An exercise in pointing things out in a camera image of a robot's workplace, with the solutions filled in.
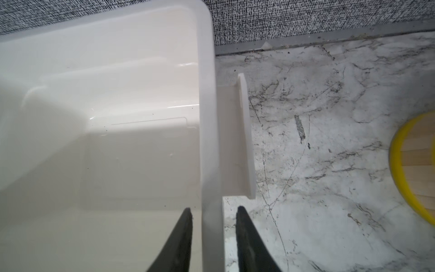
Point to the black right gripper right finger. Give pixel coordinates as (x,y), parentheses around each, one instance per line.
(253,255)

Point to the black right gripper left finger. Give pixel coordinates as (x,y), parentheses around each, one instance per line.
(176,253)

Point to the white plastic storage bin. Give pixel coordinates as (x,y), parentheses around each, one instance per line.
(111,126)

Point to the bamboo steamer basket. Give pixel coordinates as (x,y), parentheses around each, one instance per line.
(412,164)

